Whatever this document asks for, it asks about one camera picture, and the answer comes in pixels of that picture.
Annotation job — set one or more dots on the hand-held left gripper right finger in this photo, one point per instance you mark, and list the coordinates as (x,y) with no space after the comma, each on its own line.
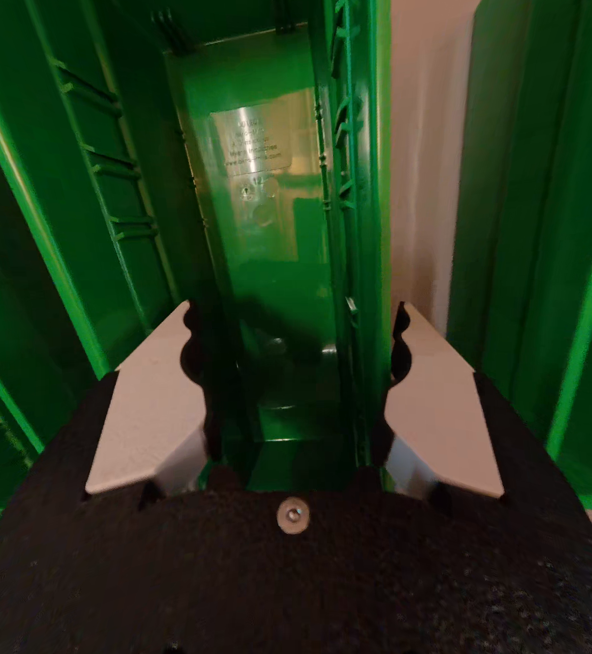
(444,419)

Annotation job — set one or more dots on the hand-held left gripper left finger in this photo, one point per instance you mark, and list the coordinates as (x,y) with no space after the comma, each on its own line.
(147,419)

